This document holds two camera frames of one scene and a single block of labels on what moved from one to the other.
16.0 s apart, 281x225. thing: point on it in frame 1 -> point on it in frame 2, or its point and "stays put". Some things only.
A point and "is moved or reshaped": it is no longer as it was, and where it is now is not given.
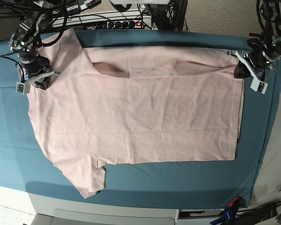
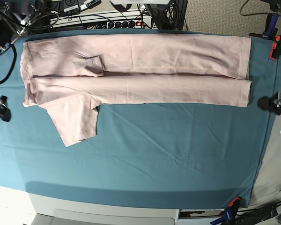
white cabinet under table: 57,210 stays put
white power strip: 136,21 stays put
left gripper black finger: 241,71 -> 266,103
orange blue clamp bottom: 230,214 stays put
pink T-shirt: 104,106 is moved or reshaped
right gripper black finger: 43,84 -> 5,115
